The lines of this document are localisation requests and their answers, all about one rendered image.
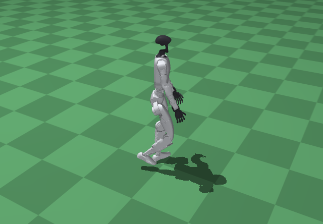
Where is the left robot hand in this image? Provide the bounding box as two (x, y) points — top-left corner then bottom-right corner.
(173, 87), (184, 104)

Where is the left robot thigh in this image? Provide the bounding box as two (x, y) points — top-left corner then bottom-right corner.
(155, 95), (168, 131)

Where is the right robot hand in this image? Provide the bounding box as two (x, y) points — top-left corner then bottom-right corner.
(172, 106), (186, 123)

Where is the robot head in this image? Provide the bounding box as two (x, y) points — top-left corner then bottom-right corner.
(155, 35), (171, 58)

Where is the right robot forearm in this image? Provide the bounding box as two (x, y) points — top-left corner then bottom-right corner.
(165, 84), (178, 110)

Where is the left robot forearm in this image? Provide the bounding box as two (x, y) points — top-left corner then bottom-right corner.
(168, 79), (174, 92)

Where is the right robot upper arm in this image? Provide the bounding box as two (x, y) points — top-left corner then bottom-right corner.
(157, 61), (172, 91)

